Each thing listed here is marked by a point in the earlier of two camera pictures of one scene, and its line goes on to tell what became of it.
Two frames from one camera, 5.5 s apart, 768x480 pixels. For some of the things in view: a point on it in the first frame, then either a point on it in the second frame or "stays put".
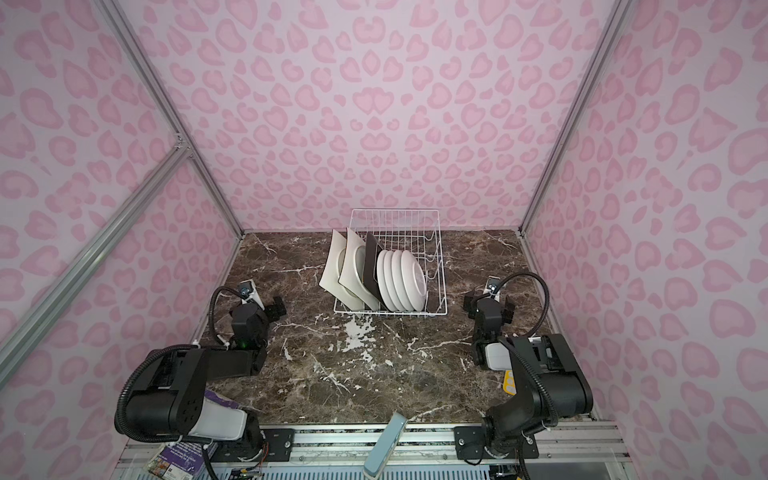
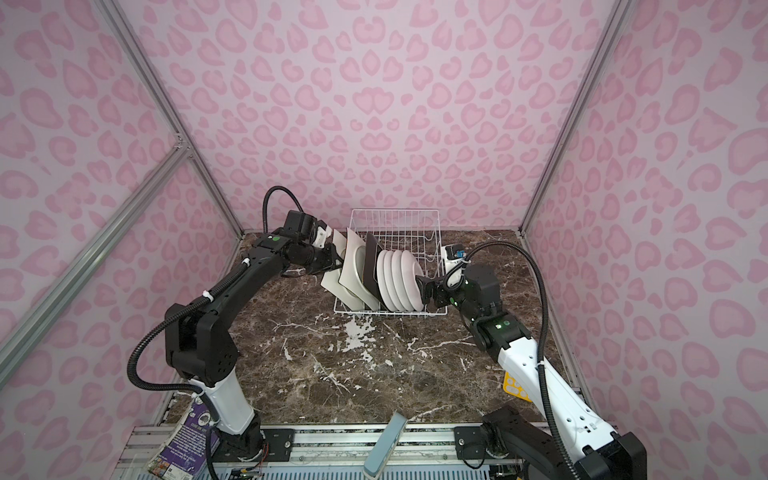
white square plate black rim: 330,278 stays put
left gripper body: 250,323 → 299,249
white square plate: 351,276 stays put
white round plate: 380,279 stays put
